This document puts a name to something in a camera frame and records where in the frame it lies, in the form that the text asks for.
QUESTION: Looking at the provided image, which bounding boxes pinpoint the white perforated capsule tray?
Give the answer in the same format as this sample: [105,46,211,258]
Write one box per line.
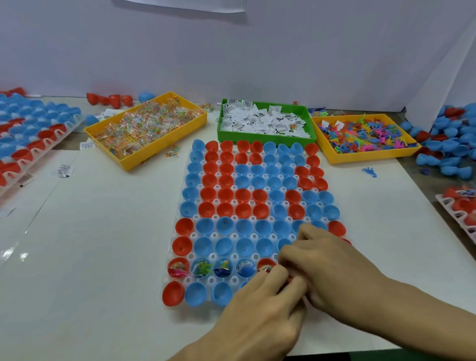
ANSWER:
[162,141,352,307]

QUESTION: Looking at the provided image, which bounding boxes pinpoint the rows of blue and red shells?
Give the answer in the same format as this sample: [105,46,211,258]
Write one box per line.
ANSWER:
[0,88,82,186]

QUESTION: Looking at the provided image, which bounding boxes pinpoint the yellow tray of toy figures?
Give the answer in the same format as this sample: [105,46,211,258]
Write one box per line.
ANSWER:
[311,113,422,165]

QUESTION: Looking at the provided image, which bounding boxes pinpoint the person's left forearm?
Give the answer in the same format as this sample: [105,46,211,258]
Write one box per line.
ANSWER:
[167,331,232,361]

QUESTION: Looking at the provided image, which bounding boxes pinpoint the heap of loose blue shells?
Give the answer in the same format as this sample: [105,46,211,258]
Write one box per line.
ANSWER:
[400,102,476,181]

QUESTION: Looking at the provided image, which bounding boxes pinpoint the pile of colourful toy figures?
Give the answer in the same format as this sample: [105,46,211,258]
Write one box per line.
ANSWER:
[319,115,418,154]

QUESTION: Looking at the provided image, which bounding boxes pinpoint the yellow tray of bead packets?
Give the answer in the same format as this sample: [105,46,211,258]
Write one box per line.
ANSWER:
[84,91,208,172]

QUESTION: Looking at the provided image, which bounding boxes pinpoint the large white table sheet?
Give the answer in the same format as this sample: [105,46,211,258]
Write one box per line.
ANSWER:
[0,112,476,361]

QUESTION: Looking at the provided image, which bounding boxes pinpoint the group of blue capsule shells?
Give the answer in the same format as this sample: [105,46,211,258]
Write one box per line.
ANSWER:
[179,139,341,308]

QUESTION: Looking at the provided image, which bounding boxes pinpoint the cluster of filled red shells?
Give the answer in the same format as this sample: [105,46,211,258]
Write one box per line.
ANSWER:
[443,186,476,227]

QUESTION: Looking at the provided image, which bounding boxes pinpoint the pile of clear bead packets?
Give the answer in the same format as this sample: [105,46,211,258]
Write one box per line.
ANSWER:
[95,97,204,158]

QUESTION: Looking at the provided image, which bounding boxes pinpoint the person's right hand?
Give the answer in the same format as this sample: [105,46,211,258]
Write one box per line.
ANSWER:
[278,223,392,329]

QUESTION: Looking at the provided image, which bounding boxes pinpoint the person's right forearm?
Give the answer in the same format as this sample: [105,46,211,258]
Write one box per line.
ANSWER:
[356,275,476,361]

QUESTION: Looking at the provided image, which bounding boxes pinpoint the green plastic tray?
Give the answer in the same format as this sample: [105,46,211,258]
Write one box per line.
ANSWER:
[217,98,317,148]

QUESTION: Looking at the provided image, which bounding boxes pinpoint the group of red capsule shells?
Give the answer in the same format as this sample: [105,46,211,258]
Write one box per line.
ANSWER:
[162,140,352,308]

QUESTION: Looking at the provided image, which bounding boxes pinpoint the person's left hand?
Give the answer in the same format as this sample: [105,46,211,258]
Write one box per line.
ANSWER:
[208,265,309,361]

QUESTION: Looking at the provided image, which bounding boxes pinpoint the pile of white paper slips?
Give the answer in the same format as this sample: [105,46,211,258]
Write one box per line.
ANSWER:
[221,99,311,139]

